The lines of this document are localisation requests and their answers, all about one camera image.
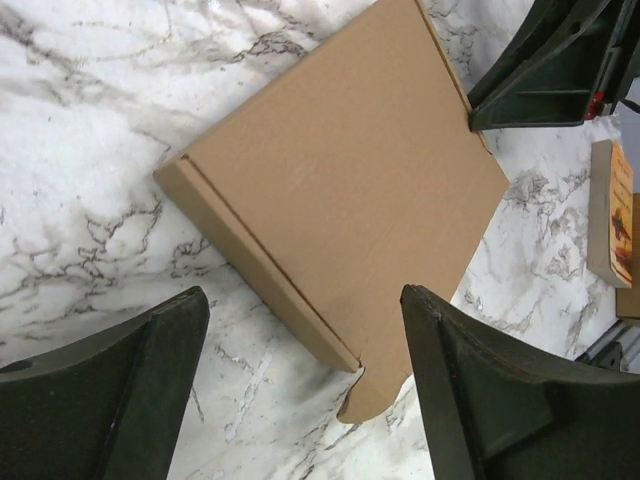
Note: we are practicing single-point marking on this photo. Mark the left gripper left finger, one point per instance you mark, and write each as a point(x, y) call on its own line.
point(108, 406)

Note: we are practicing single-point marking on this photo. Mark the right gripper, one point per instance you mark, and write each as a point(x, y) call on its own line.
point(569, 62)

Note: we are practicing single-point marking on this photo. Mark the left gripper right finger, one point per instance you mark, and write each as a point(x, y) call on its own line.
point(495, 407)

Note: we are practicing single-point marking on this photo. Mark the cardboard box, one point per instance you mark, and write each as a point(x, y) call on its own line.
point(628, 299)
point(350, 176)

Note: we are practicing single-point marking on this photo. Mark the cardboard box under book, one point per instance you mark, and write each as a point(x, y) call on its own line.
point(628, 299)

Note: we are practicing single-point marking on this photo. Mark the orange paperback book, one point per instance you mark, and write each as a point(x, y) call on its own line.
point(610, 214)

